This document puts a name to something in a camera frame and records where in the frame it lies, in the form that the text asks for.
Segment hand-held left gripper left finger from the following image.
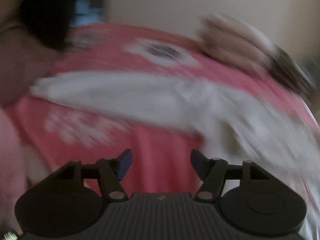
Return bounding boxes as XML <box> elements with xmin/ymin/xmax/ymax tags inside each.
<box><xmin>54</xmin><ymin>149</ymin><xmax>132</xmax><ymax>202</ymax></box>

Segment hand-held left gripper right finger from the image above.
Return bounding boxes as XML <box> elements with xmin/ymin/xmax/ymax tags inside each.
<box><xmin>190</xmin><ymin>149</ymin><xmax>272</xmax><ymax>202</ymax></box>

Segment white sweatshirt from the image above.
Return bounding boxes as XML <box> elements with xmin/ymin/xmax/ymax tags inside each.
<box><xmin>30</xmin><ymin>71</ymin><xmax>320</xmax><ymax>240</ymax></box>

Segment stack of dark folded clothes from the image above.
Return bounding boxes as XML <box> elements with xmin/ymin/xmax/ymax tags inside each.
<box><xmin>270</xmin><ymin>45</ymin><xmax>318</xmax><ymax>100</ymax></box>

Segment pink floral blanket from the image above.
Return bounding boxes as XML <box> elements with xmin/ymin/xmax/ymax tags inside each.
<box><xmin>5</xmin><ymin>21</ymin><xmax>315</xmax><ymax>195</ymax></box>

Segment stack of light folded towels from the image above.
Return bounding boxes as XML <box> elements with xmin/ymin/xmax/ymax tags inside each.
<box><xmin>197</xmin><ymin>14</ymin><xmax>278</xmax><ymax>73</ymax></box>

